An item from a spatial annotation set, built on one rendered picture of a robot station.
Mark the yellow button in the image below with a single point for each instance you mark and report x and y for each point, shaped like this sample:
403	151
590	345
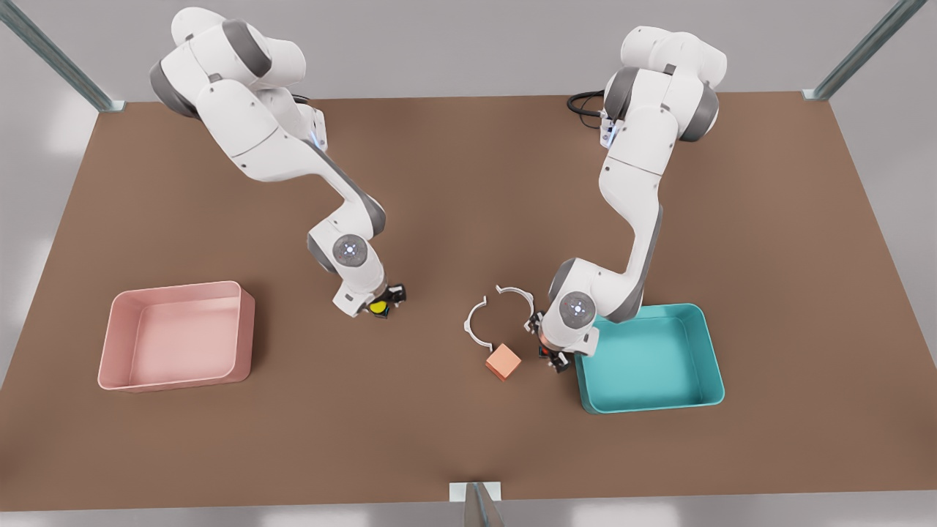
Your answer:
378	308

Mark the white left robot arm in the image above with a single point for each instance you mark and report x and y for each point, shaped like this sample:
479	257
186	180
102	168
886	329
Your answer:
644	161

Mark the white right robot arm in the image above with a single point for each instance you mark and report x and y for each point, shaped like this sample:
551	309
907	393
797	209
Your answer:
263	139

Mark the blue storage box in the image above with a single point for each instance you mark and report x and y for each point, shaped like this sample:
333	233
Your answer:
648	362

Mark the pink storage box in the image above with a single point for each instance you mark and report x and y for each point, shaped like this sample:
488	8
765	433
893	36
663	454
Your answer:
176	344

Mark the orange cube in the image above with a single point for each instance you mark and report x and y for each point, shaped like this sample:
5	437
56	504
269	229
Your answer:
503	362

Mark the silver frame post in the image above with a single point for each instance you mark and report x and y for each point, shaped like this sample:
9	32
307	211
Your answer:
864	51
479	505
58	58

